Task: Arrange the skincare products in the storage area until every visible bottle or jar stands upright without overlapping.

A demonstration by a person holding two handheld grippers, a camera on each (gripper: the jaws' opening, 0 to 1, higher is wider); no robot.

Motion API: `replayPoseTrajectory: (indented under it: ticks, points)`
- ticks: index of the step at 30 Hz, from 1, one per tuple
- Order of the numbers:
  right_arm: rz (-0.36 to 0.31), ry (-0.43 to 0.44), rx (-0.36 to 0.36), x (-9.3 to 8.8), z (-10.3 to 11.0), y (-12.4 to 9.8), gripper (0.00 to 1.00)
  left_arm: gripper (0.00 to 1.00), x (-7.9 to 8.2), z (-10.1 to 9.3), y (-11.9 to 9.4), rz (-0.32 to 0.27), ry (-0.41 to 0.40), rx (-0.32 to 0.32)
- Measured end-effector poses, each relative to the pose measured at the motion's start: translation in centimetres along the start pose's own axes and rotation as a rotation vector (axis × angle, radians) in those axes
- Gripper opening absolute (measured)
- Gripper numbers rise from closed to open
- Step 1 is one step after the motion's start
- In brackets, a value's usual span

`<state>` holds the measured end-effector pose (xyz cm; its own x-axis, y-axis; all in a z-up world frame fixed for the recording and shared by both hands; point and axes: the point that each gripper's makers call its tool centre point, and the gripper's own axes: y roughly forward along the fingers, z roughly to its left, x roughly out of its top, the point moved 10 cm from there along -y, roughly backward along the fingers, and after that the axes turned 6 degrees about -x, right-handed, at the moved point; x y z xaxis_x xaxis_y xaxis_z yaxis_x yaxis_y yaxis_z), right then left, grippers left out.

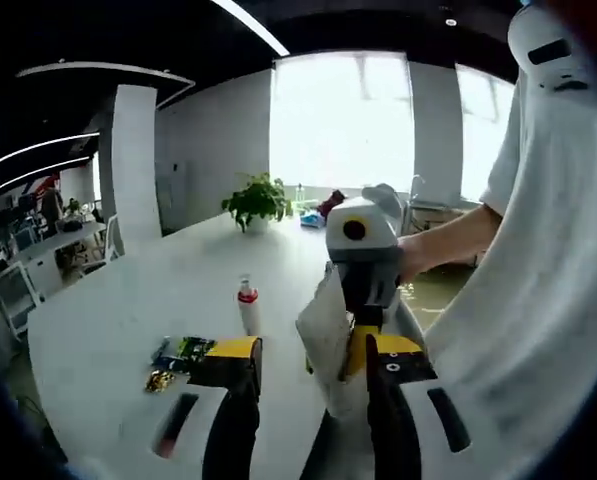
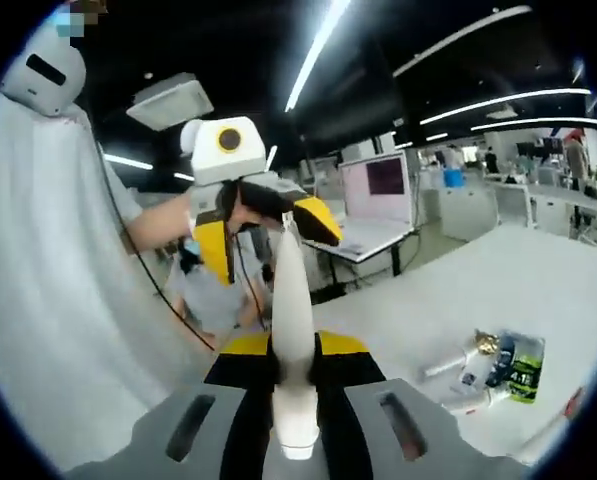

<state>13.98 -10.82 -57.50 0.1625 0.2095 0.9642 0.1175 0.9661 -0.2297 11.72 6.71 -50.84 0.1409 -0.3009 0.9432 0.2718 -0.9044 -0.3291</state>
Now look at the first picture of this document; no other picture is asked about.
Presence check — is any gold foil skincare sachet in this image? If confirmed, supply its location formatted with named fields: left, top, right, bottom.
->
left=144, top=369, right=177, bottom=395

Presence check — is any dark green skincare sachet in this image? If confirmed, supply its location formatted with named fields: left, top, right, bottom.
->
left=150, top=335, right=217, bottom=374

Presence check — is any white background chair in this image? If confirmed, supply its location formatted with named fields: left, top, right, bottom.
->
left=104, top=214, right=127, bottom=262

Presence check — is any red-collared white skincare bottle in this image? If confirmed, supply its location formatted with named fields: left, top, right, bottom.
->
left=236, top=273, right=265, bottom=336

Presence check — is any person's right hand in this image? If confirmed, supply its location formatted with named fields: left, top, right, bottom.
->
left=395, top=232, right=432, bottom=282

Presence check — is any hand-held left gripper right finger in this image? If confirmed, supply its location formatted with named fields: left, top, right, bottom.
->
left=366, top=334, right=489, bottom=480

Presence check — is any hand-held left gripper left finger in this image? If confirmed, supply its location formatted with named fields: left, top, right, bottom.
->
left=122, top=335, right=265, bottom=480

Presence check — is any white worn device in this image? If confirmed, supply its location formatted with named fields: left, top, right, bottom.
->
left=506, top=0, right=597, bottom=94

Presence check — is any potted green plant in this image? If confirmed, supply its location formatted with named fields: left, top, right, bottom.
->
left=221, top=172, right=294, bottom=235

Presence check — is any person's white shirt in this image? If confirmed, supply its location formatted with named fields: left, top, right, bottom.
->
left=417, top=74, right=597, bottom=451

